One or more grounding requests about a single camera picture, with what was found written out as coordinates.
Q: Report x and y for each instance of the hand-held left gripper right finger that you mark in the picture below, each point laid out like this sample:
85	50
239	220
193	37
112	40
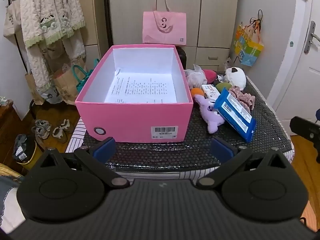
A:
222	150

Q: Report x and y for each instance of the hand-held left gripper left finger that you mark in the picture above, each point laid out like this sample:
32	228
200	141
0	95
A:
103	148

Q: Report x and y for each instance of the purple plush toy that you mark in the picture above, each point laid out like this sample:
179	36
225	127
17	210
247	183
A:
208	115

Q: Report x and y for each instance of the pink cardboard box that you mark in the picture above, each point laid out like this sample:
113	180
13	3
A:
130	120

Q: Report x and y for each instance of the blue wet wipes packet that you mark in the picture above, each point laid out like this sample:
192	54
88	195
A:
235	112

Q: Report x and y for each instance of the pink knitted scrunchie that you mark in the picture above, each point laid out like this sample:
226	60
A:
243	96

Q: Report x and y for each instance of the olive green makeup sponge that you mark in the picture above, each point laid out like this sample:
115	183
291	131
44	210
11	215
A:
221	86

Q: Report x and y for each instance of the white brown plush toy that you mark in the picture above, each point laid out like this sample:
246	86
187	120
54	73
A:
237	78

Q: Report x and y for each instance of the white door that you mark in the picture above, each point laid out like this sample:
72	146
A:
300	80

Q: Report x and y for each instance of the small white tissue packet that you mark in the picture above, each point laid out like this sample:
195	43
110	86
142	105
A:
211	90

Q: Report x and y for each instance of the orange makeup sponge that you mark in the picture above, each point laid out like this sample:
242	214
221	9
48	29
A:
196	91

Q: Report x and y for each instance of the grey sneaker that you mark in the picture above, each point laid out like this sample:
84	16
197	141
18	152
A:
41	130

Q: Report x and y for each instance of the teal shopping bag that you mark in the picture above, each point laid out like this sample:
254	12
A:
81	85

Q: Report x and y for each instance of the brown paper bag pink contents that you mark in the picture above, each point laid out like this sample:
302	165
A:
65	87

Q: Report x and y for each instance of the white plastic bag green print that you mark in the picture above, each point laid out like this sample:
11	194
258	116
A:
51	96

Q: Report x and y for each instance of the red plush toy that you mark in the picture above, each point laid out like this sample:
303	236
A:
210	75

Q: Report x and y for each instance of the clear plastic bag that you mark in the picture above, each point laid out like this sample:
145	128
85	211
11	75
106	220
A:
193	77

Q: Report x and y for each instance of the plain brown paper bag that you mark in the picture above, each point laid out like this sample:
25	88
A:
31	87

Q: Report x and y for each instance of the woven straw mat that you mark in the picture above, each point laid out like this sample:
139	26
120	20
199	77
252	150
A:
7	170

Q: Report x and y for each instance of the wooden cabinet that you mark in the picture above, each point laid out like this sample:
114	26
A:
7	120

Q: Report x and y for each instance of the black suitcase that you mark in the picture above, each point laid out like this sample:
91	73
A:
182	57

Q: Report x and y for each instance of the colourful paper gift bag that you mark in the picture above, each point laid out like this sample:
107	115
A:
247	46

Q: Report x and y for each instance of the grey white cloth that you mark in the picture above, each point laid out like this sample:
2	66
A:
10	205

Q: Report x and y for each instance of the beige wardrobe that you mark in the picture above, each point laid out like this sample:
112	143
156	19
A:
220	17

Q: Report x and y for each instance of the pink tote bag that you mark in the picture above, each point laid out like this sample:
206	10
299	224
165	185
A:
165	27

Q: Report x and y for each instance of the cream fleece pajamas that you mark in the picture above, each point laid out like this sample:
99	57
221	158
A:
50	17

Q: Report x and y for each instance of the beige canvas tote bag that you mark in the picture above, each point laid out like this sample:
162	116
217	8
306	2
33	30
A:
11	22

